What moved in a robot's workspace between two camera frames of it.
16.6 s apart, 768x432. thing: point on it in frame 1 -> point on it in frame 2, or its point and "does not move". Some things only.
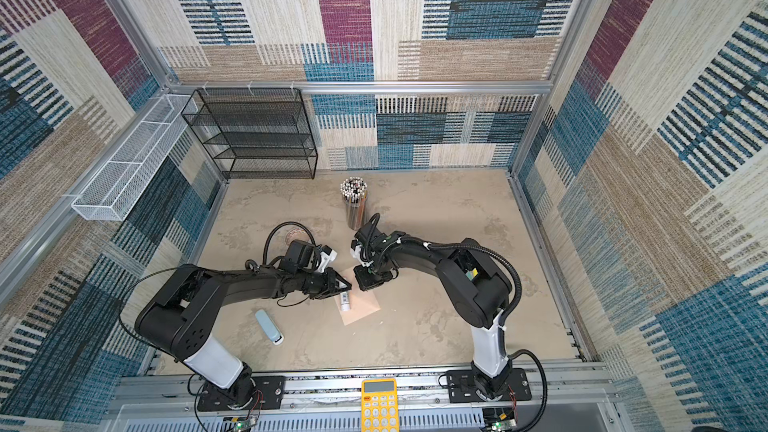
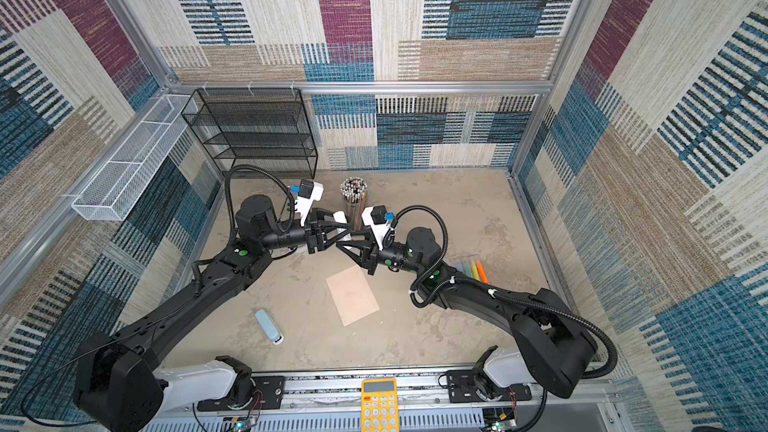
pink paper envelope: x=362 y=303 does not move
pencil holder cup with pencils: x=354 y=189 does not move
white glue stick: x=345 y=301 -> x=340 y=217
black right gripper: x=366 y=283 -> x=369 y=251
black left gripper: x=330 y=283 -> x=313 y=230
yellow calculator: x=379 y=405 does not move
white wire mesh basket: x=111 y=193 does not move
